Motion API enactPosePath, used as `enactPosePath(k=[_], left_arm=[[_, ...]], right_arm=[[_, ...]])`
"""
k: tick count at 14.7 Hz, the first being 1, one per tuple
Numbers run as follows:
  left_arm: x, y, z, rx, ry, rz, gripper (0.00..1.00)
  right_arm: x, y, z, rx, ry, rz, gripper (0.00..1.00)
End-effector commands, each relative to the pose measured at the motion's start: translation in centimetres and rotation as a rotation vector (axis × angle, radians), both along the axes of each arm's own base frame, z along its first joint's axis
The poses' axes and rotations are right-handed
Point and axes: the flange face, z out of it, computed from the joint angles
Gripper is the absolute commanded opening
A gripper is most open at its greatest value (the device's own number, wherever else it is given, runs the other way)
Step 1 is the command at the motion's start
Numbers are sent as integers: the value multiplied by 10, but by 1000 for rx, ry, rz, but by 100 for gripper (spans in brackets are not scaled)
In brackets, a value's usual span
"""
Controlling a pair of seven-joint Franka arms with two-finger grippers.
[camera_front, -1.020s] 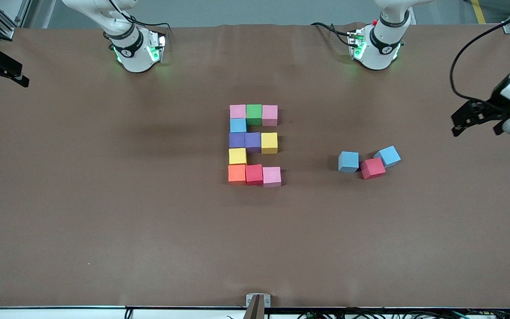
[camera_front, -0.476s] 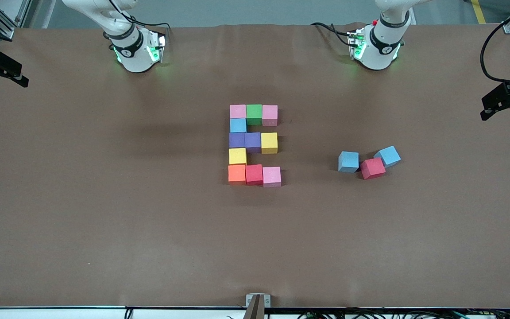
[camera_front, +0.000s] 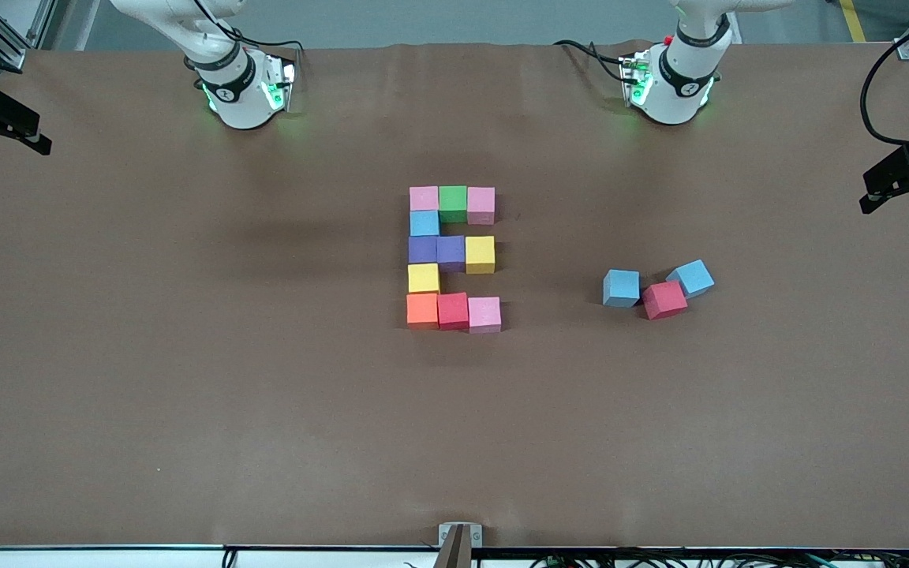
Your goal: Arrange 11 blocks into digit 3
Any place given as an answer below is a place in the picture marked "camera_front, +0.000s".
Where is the brown table cover sheet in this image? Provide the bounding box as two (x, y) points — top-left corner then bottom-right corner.
(0, 39), (909, 551)

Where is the red foam cube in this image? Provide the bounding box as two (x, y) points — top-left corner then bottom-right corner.
(642, 280), (689, 320)
(437, 293), (470, 331)

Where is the yellow foam cube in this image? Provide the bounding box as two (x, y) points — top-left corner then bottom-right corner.
(466, 236), (496, 275)
(407, 263), (441, 295)

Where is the orange foam cube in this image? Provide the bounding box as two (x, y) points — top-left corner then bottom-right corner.
(406, 293), (440, 329)

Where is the grey metal bracket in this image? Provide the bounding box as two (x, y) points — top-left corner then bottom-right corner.
(437, 522), (484, 568)

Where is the green foam cube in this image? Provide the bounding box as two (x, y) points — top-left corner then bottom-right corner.
(439, 185), (469, 225)

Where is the black left arm base cable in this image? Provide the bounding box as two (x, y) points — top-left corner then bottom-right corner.
(553, 38), (630, 84)

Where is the yellow floor tape stripe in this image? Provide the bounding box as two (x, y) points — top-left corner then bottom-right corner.
(840, 0), (870, 44)

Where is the black right arm base cable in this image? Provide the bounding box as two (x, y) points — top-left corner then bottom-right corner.
(194, 0), (305, 60)

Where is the black arm base cable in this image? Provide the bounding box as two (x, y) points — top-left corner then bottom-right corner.
(553, 38), (630, 84)
(194, 0), (305, 60)

